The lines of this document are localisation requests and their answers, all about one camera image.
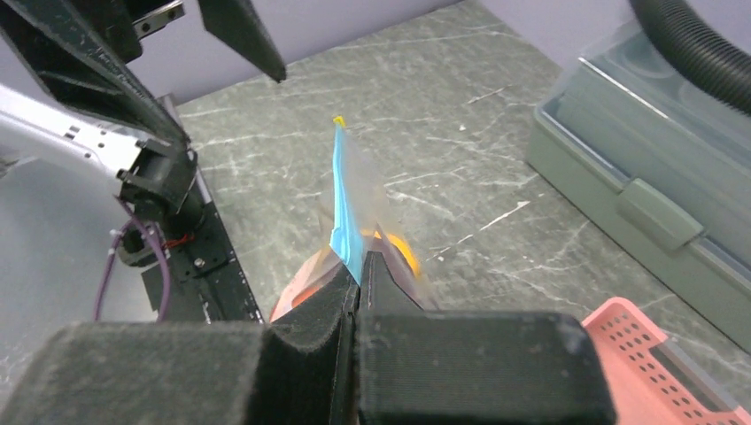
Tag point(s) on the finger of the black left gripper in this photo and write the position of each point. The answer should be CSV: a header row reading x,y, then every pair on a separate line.
x,y
237,24
78,52

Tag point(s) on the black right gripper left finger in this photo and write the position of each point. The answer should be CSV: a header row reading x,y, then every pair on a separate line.
x,y
226,372

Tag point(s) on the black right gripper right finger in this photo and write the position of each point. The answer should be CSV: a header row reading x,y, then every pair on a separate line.
x,y
418,366

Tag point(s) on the pink perforated plastic basket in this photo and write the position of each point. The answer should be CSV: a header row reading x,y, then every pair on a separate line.
x,y
652,380

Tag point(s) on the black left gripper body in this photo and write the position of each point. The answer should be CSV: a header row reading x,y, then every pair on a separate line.
x,y
124,23

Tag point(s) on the yellow mango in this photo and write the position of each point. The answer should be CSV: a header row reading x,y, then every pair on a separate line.
x,y
397,253

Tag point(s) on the green plastic storage box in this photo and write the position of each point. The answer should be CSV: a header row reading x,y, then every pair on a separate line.
x,y
659,166

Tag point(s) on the clear zip top bag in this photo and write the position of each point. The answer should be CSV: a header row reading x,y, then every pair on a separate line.
x,y
356,199

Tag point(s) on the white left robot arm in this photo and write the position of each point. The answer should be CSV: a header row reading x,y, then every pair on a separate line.
x,y
104,122

